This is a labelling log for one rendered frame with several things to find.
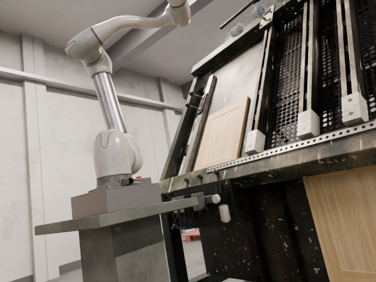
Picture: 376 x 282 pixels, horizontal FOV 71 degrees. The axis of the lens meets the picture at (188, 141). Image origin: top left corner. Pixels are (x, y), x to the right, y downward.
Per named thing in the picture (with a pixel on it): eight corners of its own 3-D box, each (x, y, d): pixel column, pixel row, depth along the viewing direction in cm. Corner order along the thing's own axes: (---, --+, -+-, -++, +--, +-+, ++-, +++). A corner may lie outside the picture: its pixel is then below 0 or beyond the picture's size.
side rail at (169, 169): (170, 187, 202) (159, 181, 197) (202, 83, 257) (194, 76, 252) (175, 186, 197) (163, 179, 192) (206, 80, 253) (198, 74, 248)
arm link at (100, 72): (108, 179, 129) (123, 181, 151) (140, 168, 128) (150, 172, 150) (72, 46, 145) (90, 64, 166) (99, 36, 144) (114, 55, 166)
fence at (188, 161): (184, 178, 180) (179, 175, 179) (212, 79, 228) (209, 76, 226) (188, 177, 177) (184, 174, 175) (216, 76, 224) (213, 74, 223)
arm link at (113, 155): (88, 179, 111) (84, 129, 116) (106, 181, 129) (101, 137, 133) (126, 172, 110) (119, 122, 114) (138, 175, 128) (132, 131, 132)
